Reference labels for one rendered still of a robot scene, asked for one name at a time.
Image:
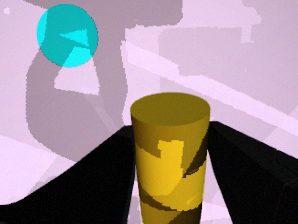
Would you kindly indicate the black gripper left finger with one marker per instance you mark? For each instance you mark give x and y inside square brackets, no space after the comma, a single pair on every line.
[97,189]

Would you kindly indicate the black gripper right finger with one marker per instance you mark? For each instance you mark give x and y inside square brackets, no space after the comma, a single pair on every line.
[258,183]

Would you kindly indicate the yellow cylinder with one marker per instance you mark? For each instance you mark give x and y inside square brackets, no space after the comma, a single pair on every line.
[171,133]

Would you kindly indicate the cyan circle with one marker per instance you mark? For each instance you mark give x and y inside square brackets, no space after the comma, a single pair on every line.
[67,35]

